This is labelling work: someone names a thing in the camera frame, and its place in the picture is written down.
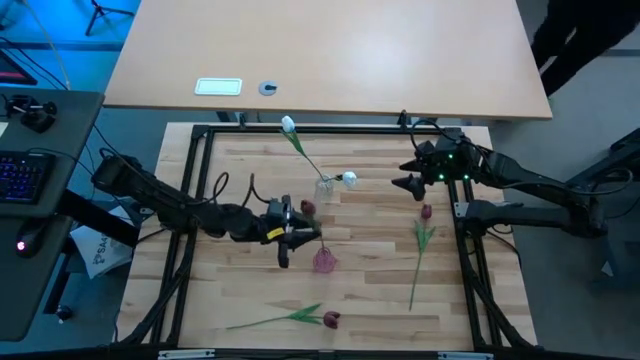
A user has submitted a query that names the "black floor cable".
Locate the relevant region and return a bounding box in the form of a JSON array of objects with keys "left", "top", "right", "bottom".
[{"left": 92, "top": 123, "right": 151, "bottom": 181}]

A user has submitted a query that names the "large beige table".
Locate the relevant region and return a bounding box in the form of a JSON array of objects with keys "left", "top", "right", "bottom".
[{"left": 102, "top": 0, "right": 554, "bottom": 121}]

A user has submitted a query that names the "silver metal bracket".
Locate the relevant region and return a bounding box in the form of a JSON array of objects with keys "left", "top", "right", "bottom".
[
  {"left": 157, "top": 348, "right": 216, "bottom": 360},
  {"left": 437, "top": 351, "right": 495, "bottom": 360}
]

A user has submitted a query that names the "white printed bag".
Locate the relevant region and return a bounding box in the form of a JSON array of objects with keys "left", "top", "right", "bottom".
[{"left": 69, "top": 204, "right": 144, "bottom": 280}]

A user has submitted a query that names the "red artificial tulip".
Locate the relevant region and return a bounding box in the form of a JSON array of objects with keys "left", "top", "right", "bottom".
[
  {"left": 299, "top": 198, "right": 329, "bottom": 254},
  {"left": 225, "top": 303, "right": 343, "bottom": 331},
  {"left": 408, "top": 202, "right": 437, "bottom": 312}
]

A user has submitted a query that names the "black tripod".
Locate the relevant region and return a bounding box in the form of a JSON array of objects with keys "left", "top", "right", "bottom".
[{"left": 85, "top": 0, "right": 136, "bottom": 37}]

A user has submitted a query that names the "black support beam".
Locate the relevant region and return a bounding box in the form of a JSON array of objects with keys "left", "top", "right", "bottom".
[{"left": 58, "top": 189, "right": 141, "bottom": 247}]

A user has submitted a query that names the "black clamp mount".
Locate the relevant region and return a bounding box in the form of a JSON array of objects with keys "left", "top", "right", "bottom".
[{"left": 3, "top": 94, "right": 58, "bottom": 135}]

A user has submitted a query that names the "black computer mouse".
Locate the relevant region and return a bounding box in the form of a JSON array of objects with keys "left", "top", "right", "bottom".
[{"left": 14, "top": 219, "right": 49, "bottom": 260}]

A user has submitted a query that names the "black desk leg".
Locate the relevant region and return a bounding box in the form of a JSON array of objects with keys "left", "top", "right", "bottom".
[{"left": 43, "top": 249, "right": 75, "bottom": 324}]

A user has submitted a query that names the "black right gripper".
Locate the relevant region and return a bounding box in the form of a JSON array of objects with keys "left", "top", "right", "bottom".
[{"left": 391, "top": 130, "right": 476, "bottom": 201}]

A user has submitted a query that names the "dark monitor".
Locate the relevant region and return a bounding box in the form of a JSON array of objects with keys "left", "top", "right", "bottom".
[{"left": 0, "top": 49, "right": 38, "bottom": 87}]

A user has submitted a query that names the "black keyboard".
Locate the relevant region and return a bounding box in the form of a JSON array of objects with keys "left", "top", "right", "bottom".
[{"left": 0, "top": 151, "right": 57, "bottom": 205}]

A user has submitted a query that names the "person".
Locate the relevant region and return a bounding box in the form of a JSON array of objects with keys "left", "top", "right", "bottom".
[{"left": 530, "top": 0, "right": 640, "bottom": 98}]

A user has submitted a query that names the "clear glass vase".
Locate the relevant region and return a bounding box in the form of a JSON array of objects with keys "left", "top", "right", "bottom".
[{"left": 313, "top": 174, "right": 335, "bottom": 201}]

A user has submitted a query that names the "black stand with cables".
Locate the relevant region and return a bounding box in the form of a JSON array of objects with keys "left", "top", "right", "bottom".
[{"left": 552, "top": 127, "right": 640, "bottom": 291}]

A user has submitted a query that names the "pink glass vase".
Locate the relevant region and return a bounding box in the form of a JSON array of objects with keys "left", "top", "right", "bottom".
[{"left": 312, "top": 247, "right": 338, "bottom": 275}]

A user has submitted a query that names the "black metal frame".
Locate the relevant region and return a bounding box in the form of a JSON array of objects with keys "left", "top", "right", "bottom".
[{"left": 149, "top": 123, "right": 501, "bottom": 351}]

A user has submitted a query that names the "beige cable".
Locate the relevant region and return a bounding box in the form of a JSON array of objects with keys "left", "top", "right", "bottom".
[{"left": 22, "top": 0, "right": 71, "bottom": 91}]

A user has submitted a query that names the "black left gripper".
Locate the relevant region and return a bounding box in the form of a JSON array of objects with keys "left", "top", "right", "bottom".
[{"left": 263, "top": 195, "right": 322, "bottom": 268}]

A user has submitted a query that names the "dark grey desk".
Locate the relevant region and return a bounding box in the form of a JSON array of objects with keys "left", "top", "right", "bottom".
[{"left": 0, "top": 88, "right": 105, "bottom": 344}]

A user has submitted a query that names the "black cable bundle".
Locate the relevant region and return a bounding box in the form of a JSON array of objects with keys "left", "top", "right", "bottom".
[
  {"left": 119, "top": 249, "right": 194, "bottom": 346},
  {"left": 467, "top": 249, "right": 539, "bottom": 350}
]

